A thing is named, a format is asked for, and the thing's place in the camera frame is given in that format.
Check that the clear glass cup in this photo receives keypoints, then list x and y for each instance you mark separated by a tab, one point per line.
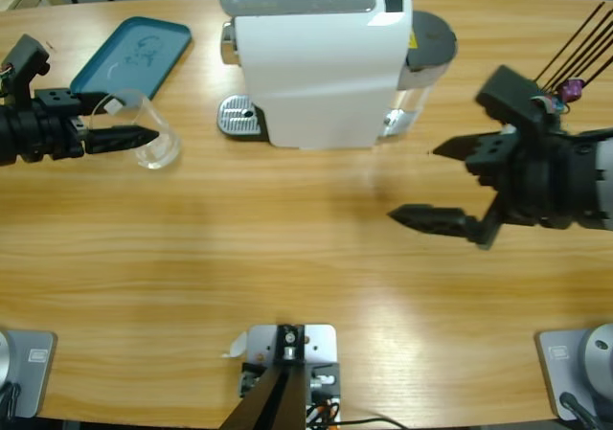
158	154

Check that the white paper tab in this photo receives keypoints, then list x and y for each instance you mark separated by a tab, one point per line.
237	346

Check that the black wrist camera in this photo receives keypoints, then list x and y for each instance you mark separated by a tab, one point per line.
26	54
507	92

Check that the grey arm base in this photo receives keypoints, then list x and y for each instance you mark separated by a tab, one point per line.
33	372
558	372

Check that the teal plastic tray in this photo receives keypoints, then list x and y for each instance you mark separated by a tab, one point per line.
143	52

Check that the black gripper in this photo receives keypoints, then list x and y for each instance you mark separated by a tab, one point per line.
536	186
38	135

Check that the white capsule coffee machine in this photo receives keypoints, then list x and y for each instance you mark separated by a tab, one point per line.
316	80

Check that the dark camera post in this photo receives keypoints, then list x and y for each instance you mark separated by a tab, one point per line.
273	401

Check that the purple coffee capsule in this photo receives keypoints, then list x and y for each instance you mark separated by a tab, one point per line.
572	90

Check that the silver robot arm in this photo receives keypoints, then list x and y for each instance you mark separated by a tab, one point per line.
606	171

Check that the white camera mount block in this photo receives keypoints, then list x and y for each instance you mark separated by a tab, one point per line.
321	344

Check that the black capsule holder with rods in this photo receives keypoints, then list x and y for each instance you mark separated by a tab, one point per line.
570	42

